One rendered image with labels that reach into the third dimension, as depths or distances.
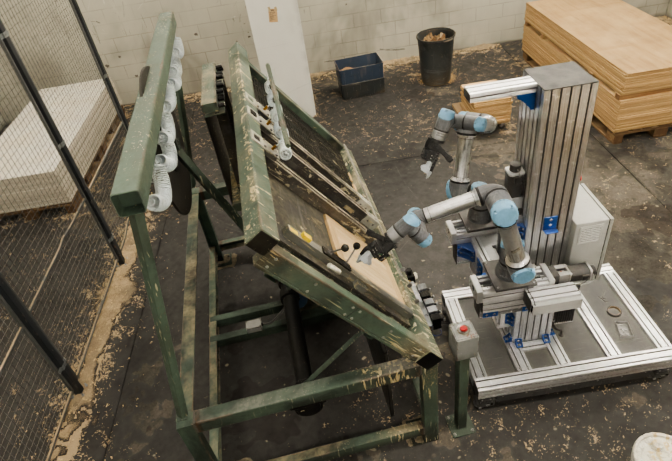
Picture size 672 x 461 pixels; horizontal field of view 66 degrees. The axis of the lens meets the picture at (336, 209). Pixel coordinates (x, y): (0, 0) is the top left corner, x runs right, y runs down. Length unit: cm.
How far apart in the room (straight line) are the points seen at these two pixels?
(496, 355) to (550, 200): 120
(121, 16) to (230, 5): 150
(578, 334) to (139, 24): 668
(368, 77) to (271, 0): 169
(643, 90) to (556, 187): 324
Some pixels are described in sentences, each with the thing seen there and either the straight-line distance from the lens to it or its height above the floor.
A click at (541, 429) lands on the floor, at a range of 365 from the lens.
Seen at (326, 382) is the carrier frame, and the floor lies 79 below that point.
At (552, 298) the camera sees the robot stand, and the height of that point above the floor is 96.
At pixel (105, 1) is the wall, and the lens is 812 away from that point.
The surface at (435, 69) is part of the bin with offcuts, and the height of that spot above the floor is 25.
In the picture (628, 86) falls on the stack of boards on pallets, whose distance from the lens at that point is 588.
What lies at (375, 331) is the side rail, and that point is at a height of 116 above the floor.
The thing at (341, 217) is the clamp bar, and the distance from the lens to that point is 297.
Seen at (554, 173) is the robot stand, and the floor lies 156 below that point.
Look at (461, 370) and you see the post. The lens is 305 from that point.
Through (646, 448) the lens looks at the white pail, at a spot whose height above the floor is 36.
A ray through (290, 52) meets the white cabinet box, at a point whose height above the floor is 90.
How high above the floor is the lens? 313
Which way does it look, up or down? 37 degrees down
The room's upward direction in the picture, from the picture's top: 9 degrees counter-clockwise
